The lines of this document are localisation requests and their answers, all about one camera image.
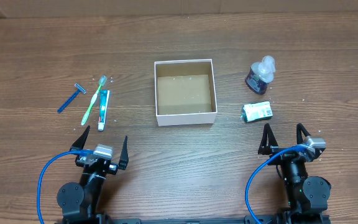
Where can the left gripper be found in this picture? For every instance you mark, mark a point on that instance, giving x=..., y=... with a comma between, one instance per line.
x=114, y=167

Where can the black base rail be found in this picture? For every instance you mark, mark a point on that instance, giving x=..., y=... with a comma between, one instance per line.
x=191, y=220

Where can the blue disposable razor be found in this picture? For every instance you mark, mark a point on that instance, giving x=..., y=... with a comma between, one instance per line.
x=79, y=89

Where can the green white toothpaste tube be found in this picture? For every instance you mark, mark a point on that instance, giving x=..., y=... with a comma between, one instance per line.
x=103, y=107

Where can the green white soap packet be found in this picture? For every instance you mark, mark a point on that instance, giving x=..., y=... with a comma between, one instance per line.
x=256, y=111

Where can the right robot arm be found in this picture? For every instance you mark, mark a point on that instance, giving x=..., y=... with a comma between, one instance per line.
x=307, y=195

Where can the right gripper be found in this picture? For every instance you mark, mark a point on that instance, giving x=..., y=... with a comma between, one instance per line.
x=269, y=145

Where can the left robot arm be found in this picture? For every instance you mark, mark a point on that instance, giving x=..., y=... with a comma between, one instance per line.
x=79, y=201

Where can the white cardboard box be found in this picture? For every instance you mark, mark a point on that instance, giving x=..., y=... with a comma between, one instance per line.
x=185, y=92

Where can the green white toothbrush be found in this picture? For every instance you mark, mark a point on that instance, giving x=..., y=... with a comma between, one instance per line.
x=101, y=83

